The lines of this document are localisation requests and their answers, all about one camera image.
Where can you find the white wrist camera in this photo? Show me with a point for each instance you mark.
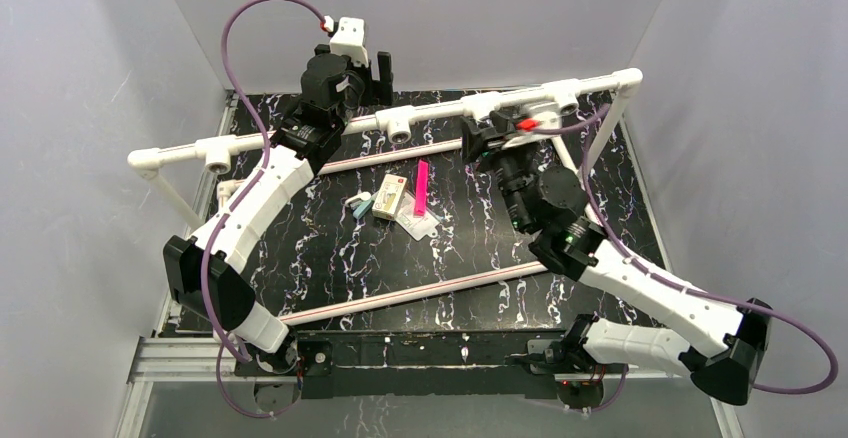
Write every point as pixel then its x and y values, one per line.
pixel 540 118
pixel 349 40

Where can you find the white PVC pipe frame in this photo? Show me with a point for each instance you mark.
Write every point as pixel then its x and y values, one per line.
pixel 393 122

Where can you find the white small fitting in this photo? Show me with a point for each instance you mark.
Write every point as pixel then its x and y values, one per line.
pixel 354 201

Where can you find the teal small fitting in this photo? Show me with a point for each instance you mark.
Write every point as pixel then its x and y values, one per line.
pixel 362 208

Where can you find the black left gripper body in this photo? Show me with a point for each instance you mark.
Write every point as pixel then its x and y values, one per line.
pixel 365 91

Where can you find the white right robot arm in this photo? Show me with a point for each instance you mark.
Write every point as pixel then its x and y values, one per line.
pixel 718 346

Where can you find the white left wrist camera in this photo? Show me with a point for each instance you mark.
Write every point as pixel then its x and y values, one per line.
pixel 349 40

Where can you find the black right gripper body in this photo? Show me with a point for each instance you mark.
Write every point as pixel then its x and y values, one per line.
pixel 490 142

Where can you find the clear plastic bag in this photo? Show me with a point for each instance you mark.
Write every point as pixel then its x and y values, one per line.
pixel 418 227

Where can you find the beige small cardboard box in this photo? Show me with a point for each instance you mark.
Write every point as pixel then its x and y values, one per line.
pixel 388 199

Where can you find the pink rectangular bar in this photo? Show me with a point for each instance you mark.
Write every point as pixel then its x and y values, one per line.
pixel 421 188

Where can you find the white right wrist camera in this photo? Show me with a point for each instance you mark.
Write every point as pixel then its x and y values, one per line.
pixel 540 118

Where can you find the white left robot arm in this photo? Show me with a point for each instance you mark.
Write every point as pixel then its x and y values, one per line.
pixel 204 270

